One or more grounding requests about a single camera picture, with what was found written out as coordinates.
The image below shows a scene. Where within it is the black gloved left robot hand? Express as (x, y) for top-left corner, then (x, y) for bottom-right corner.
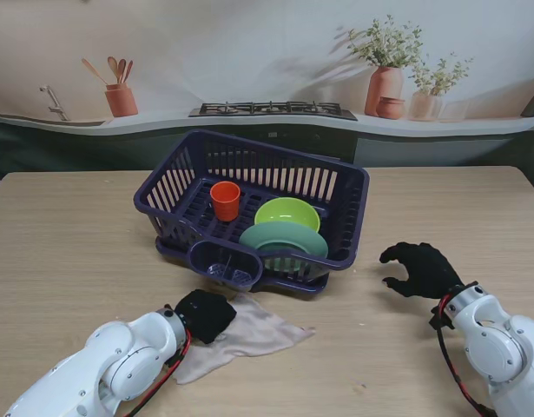
(174, 288), (238, 345)

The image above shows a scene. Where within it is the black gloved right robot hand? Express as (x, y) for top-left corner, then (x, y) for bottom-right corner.
(379, 242), (465, 301)

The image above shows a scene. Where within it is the grey wiping cloth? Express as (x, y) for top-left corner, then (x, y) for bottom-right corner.
(174, 291), (316, 387)

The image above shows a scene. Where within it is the teal plate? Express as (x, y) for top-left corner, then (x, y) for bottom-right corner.
(238, 222), (330, 275)

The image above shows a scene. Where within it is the orange cup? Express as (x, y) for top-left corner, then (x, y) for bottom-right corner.
(209, 181), (242, 222)

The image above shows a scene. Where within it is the lime green bowl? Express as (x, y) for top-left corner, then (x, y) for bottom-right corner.
(254, 197), (322, 235)

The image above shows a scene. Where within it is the purple plastic dish rack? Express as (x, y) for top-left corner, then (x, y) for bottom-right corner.
(133, 129), (371, 293)

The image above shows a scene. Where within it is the printed kitchen scene backdrop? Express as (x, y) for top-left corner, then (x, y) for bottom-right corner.
(0, 0), (534, 175)

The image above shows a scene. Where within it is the red black left arm cable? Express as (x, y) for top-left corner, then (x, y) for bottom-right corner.
(122, 328), (194, 417)

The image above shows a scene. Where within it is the red black arm cable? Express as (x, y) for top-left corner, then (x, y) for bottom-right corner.
(122, 328), (194, 417)
(435, 295), (498, 417)

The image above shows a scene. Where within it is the red black right arm cable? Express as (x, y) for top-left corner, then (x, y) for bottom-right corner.
(435, 295), (498, 417)

